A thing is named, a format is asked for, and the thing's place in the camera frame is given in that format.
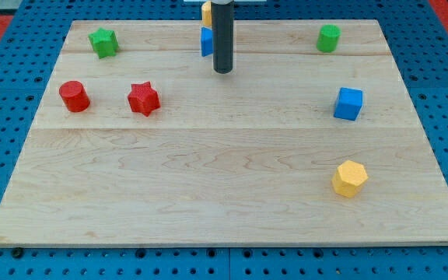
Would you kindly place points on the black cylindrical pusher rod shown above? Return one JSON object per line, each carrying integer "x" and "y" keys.
{"x": 222, "y": 35}

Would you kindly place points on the red star block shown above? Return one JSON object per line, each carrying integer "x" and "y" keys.
{"x": 143, "y": 98}

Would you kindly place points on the green star block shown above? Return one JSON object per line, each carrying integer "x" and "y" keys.
{"x": 104, "y": 43}

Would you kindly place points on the yellow block behind rod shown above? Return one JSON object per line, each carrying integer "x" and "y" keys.
{"x": 206, "y": 14}

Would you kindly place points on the blue block behind rod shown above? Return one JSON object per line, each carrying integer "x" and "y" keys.
{"x": 206, "y": 40}

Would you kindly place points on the green cylinder block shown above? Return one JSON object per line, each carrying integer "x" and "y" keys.
{"x": 328, "y": 37}

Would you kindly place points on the light wooden board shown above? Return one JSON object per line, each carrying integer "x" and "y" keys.
{"x": 243, "y": 159}

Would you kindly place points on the blue cube block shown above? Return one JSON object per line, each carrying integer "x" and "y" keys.
{"x": 348, "y": 103}

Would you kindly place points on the red cylinder block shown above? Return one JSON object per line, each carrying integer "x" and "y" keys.
{"x": 74, "y": 96}

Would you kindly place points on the yellow hexagon block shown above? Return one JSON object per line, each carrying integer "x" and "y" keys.
{"x": 349, "y": 179}

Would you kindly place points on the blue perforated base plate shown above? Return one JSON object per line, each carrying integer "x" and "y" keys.
{"x": 30, "y": 46}

